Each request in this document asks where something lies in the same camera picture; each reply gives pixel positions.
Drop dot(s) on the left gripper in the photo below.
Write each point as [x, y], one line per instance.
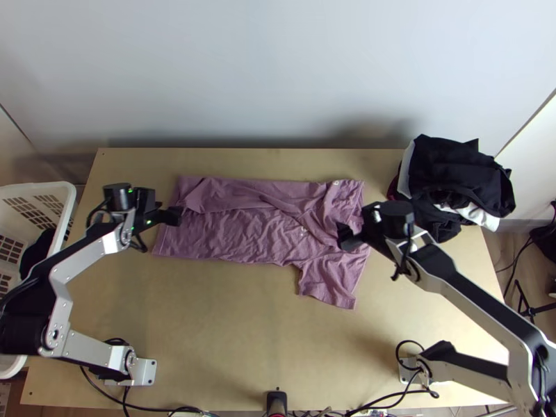
[164, 217]

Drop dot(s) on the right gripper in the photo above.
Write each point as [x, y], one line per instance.
[354, 241]

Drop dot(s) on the mauve t-shirt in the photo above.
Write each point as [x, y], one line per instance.
[260, 230]

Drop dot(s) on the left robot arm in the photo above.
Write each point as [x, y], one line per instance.
[87, 249]

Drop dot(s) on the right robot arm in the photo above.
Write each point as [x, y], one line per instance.
[456, 278]

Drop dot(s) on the heap of clothes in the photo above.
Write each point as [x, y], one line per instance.
[460, 173]

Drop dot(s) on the black garment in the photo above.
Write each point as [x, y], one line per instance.
[41, 245]

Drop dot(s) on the white laundry basket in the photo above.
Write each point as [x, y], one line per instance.
[30, 204]

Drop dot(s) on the black tripod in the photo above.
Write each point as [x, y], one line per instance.
[523, 299]

